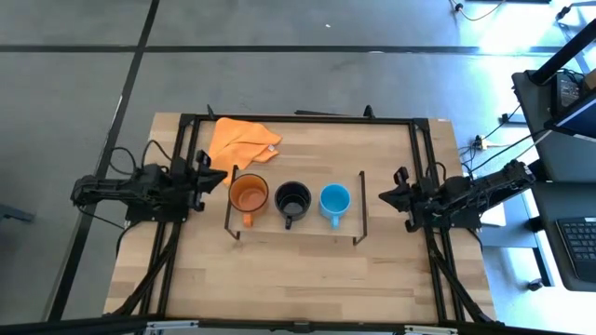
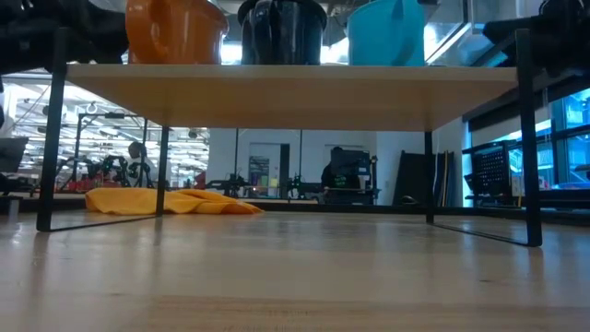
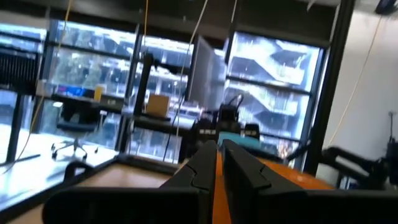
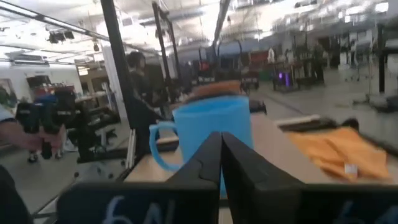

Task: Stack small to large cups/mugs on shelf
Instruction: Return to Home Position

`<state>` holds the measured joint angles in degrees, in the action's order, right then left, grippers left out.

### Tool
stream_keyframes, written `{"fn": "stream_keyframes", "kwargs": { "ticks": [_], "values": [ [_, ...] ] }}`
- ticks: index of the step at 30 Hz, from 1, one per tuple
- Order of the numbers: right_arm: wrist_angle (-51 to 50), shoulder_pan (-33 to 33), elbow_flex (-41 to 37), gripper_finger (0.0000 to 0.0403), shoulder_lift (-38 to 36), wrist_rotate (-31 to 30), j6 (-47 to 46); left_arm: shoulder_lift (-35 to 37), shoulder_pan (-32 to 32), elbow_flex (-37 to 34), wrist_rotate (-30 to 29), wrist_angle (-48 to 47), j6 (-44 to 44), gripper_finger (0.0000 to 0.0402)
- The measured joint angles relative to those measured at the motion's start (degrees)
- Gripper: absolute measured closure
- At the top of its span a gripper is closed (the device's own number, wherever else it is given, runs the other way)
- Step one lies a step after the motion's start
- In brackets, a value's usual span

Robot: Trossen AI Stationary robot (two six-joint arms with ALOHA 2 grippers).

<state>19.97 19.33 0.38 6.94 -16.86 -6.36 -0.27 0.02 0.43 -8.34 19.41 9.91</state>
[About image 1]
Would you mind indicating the blue mug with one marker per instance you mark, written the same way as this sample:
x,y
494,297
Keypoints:
x,y
335,202

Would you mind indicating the white power strip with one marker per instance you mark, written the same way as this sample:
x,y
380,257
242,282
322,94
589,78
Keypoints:
x,y
482,142

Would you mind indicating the black rig crossbar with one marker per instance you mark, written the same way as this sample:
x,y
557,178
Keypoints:
x,y
93,324

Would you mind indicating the black rig strut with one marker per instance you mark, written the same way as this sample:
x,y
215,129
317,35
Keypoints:
x,y
563,53

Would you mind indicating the black power adaptor box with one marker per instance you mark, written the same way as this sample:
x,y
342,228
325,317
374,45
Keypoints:
x,y
568,93

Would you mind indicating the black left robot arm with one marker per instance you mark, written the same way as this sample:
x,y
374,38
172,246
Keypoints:
x,y
116,188

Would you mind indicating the wooden shelf with black frame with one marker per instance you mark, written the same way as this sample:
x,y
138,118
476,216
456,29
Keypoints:
x,y
312,225

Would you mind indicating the black caster wheel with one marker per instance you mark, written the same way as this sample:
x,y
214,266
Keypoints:
x,y
535,285

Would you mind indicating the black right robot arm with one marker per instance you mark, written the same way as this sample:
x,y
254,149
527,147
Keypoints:
x,y
479,191

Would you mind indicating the black keyboard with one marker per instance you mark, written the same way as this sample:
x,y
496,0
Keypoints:
x,y
579,246

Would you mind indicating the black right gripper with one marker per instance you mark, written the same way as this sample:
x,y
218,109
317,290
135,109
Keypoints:
x,y
410,200

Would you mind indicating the orange mug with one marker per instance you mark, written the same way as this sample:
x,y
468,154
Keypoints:
x,y
249,195

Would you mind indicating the black aluminium rig frame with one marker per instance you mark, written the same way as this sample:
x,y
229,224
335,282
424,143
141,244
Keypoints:
x,y
326,119

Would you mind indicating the orange cloth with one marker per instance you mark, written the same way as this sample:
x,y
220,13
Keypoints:
x,y
237,139

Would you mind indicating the black mug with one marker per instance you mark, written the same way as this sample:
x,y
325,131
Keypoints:
x,y
292,205

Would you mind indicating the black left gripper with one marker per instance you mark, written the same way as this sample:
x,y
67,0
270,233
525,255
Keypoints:
x,y
200,183

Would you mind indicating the black side desk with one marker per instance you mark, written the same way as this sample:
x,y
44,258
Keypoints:
x,y
572,158

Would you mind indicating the grey chair base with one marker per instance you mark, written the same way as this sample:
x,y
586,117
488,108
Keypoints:
x,y
14,214

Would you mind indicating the dark laptop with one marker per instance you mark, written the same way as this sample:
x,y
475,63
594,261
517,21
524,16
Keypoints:
x,y
577,118

